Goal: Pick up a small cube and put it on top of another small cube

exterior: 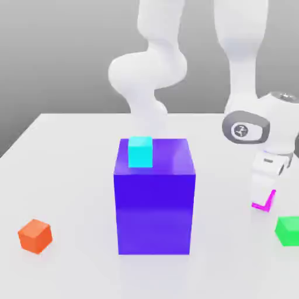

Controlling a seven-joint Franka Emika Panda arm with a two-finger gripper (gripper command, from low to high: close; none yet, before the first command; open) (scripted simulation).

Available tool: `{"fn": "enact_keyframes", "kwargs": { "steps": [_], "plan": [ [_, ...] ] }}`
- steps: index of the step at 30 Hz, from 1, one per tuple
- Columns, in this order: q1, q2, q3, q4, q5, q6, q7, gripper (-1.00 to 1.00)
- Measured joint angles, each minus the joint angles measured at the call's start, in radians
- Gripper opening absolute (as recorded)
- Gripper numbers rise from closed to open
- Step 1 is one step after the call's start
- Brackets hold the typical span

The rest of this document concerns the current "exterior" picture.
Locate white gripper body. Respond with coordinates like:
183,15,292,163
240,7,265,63
251,151,290,179

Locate small magenta cube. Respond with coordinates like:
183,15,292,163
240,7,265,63
251,189,277,213

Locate small green cube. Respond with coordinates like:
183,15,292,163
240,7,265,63
274,216,299,247

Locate small cyan cube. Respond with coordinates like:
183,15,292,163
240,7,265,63
127,136,154,169

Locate small orange cube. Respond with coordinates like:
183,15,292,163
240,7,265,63
18,218,54,255

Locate large purple box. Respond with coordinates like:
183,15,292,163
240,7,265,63
113,138,196,256

